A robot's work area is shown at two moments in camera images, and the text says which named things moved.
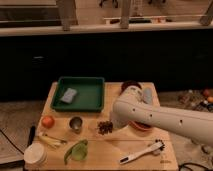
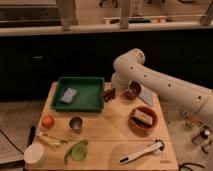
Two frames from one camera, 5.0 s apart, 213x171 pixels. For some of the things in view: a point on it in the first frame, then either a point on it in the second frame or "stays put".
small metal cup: x=76 y=123 stays put
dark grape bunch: x=105 y=127 to x=109 y=94
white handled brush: x=157 y=147 stays put
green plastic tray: x=78 y=94 stays put
